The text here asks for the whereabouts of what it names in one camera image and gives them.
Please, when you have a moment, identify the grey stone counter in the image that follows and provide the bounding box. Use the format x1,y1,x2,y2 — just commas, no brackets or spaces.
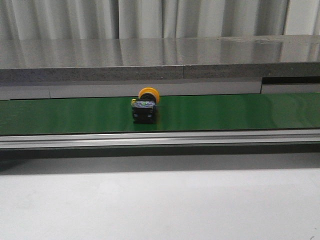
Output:
0,34,320,100

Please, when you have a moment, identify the yellow push button switch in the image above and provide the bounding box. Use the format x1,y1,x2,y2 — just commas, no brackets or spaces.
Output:
131,87,160,124

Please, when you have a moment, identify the white pleated curtain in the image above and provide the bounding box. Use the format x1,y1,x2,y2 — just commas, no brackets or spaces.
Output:
0,0,320,40

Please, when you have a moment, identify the green conveyor belt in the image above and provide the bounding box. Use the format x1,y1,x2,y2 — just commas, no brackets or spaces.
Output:
0,92,320,136

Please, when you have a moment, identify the aluminium conveyor side rail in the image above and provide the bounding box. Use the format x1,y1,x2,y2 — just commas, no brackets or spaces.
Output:
0,128,320,150

